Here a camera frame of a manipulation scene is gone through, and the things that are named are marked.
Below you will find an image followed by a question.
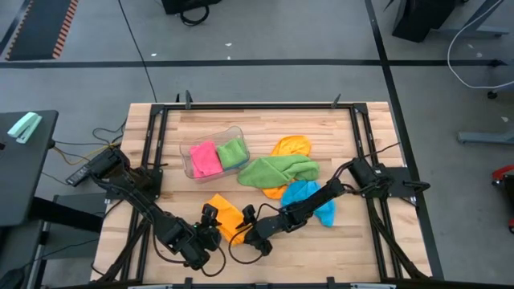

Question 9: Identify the grey desk foot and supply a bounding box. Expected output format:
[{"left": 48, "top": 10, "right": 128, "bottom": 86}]
[{"left": 456, "top": 128, "right": 514, "bottom": 146}]

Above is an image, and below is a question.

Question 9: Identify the red upholstered chair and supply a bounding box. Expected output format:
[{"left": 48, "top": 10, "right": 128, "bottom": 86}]
[{"left": 491, "top": 164, "right": 514, "bottom": 234}]

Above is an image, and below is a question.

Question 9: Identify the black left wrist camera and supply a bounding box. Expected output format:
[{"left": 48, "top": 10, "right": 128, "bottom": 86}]
[{"left": 200, "top": 202, "right": 221, "bottom": 228}]

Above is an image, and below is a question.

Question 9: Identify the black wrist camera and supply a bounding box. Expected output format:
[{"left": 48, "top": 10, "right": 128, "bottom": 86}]
[
  {"left": 200, "top": 202, "right": 221, "bottom": 228},
  {"left": 235, "top": 204, "right": 259, "bottom": 230}
]

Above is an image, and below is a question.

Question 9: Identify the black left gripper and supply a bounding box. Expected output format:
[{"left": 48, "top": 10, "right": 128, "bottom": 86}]
[{"left": 176, "top": 223, "right": 222, "bottom": 271}]

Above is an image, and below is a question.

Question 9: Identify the orange microfiber towel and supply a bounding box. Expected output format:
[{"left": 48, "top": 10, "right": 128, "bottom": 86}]
[
  {"left": 203, "top": 193, "right": 253, "bottom": 246},
  {"left": 262, "top": 135, "right": 314, "bottom": 201}
]

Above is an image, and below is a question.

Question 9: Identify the black orange-edged floor mat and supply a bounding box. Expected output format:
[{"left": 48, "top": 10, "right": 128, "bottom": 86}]
[{"left": 2, "top": 0, "right": 81, "bottom": 62}]

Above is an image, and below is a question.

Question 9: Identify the black coiled cable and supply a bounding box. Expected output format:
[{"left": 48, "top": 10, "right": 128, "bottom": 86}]
[{"left": 178, "top": 2, "right": 211, "bottom": 27}]

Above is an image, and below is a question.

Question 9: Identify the clear plastic bin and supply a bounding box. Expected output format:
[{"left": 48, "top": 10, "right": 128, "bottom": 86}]
[{"left": 178, "top": 125, "right": 251, "bottom": 185}]

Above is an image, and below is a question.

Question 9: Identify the yellow floor cable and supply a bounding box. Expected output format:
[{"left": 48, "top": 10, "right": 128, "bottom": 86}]
[{"left": 51, "top": 139, "right": 124, "bottom": 167}]

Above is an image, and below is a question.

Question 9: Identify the black office desk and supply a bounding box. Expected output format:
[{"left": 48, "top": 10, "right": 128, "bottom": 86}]
[{"left": 0, "top": 109, "right": 59, "bottom": 228}]

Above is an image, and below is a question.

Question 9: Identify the green microfiber towel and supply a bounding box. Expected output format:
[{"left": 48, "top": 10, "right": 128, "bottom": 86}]
[
  {"left": 216, "top": 137, "right": 250, "bottom": 171},
  {"left": 236, "top": 153, "right": 321, "bottom": 190}
]

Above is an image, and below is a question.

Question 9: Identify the mint green stapler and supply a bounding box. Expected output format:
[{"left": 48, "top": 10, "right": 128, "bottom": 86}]
[{"left": 6, "top": 111, "right": 43, "bottom": 145}]

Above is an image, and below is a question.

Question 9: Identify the black hanging cable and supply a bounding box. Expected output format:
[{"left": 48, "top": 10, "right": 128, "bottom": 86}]
[{"left": 116, "top": 0, "right": 159, "bottom": 104}]

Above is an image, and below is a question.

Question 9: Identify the grey desk leg frame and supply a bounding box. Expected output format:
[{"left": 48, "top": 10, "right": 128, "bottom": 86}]
[{"left": 435, "top": 0, "right": 512, "bottom": 39}]

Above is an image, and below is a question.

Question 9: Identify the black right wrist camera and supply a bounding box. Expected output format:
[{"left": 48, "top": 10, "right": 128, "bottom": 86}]
[{"left": 235, "top": 204, "right": 259, "bottom": 230}]

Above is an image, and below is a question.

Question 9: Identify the pink microfiber towel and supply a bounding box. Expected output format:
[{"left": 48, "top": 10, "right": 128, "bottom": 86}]
[{"left": 189, "top": 140, "right": 225, "bottom": 179}]

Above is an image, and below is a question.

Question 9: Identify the black power adapter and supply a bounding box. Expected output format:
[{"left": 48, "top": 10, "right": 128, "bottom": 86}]
[{"left": 64, "top": 163, "right": 93, "bottom": 188}]

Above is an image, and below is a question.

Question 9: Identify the black computer tower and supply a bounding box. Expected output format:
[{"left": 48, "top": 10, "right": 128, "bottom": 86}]
[
  {"left": 390, "top": 0, "right": 458, "bottom": 44},
  {"left": 161, "top": 0, "right": 222, "bottom": 16}
]

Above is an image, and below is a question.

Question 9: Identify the black power cable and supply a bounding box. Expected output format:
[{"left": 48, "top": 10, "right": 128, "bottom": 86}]
[{"left": 41, "top": 119, "right": 128, "bottom": 186}]

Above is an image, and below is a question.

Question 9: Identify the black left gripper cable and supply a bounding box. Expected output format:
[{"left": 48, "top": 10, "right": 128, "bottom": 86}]
[{"left": 199, "top": 240, "right": 227, "bottom": 278}]

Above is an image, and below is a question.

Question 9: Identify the white floor cable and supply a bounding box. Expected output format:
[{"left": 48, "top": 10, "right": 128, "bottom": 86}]
[{"left": 446, "top": 0, "right": 514, "bottom": 91}]

